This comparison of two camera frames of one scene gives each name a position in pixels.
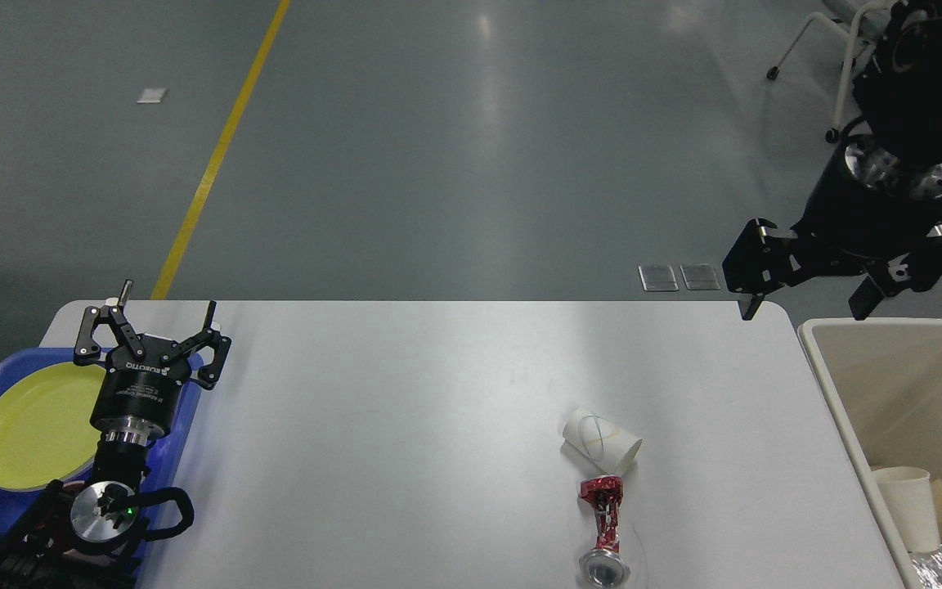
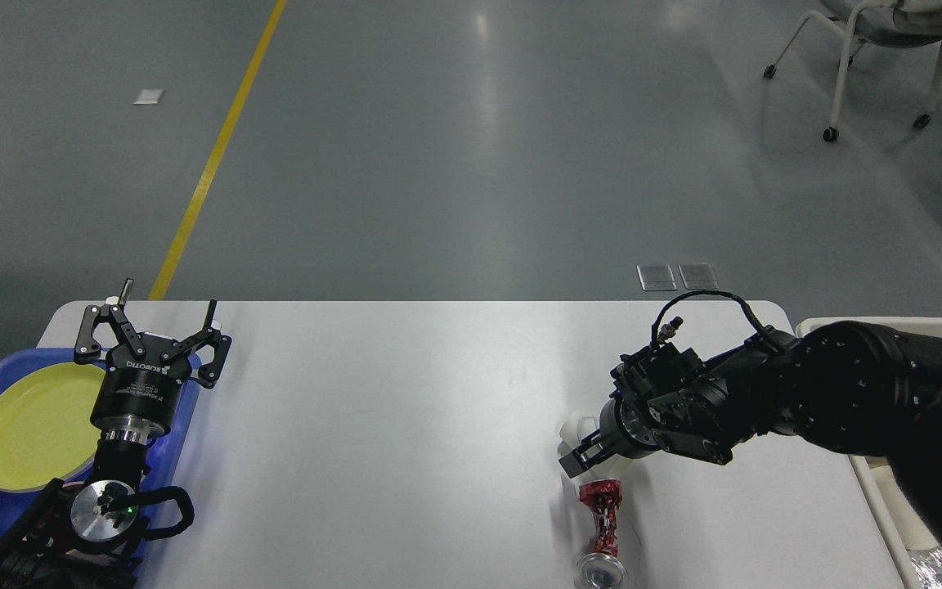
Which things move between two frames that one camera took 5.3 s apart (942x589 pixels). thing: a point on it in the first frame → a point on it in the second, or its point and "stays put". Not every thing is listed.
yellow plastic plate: x=35 y=430 stays put
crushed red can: x=605 y=565 stays put
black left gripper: x=139 y=390 stays put
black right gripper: x=867 y=209 → x=628 y=424
